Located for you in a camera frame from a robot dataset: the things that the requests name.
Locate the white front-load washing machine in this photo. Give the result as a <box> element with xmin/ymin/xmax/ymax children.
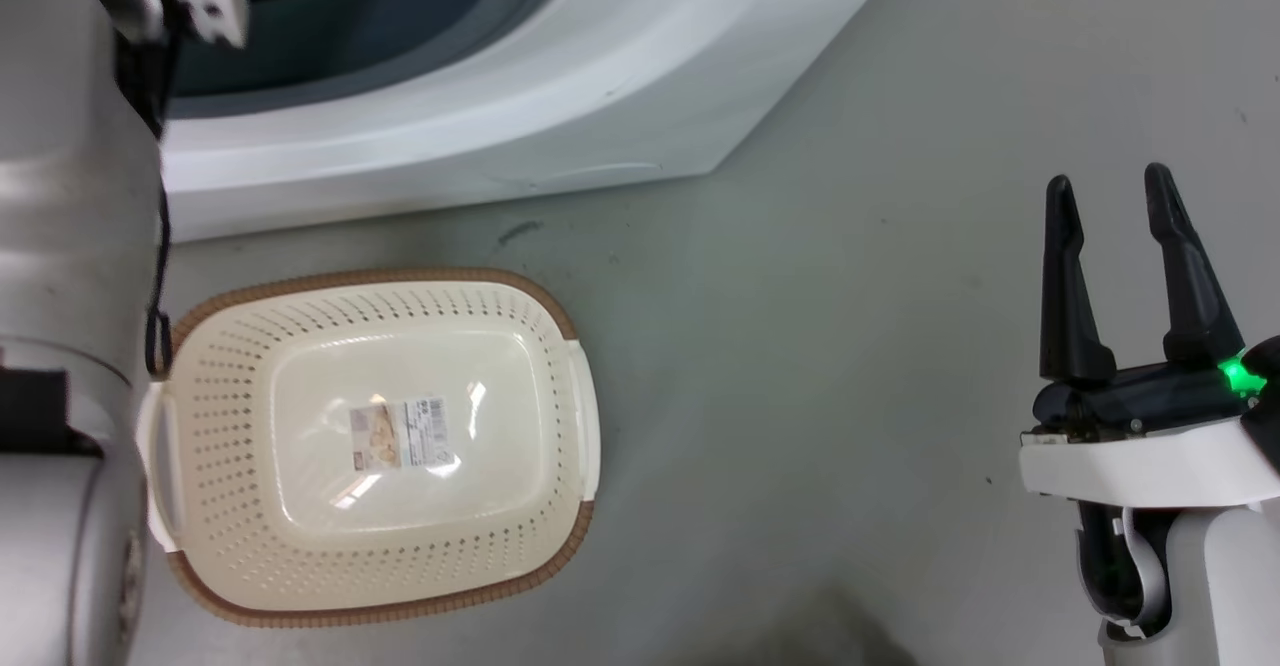
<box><xmin>160</xmin><ymin>0</ymin><xmax>914</xmax><ymax>243</ymax></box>

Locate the cream perforated laundry basket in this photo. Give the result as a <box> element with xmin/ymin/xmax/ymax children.
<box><xmin>137</xmin><ymin>267</ymin><xmax>602</xmax><ymax>629</ymax></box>

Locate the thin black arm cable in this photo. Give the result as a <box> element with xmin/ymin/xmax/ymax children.
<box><xmin>143</xmin><ymin>0</ymin><xmax>187</xmax><ymax>380</ymax></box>

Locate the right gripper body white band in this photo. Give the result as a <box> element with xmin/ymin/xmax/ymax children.
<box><xmin>1019</xmin><ymin>335</ymin><xmax>1280</xmax><ymax>509</ymax></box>

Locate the paper label sticker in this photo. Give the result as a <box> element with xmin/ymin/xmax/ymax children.
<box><xmin>349</xmin><ymin>397</ymin><xmax>448</xmax><ymax>472</ymax></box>

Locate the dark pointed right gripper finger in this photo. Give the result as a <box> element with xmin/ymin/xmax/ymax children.
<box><xmin>1144</xmin><ymin>162</ymin><xmax>1246</xmax><ymax>365</ymax></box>
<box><xmin>1039</xmin><ymin>174</ymin><xmax>1118</xmax><ymax>384</ymax></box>

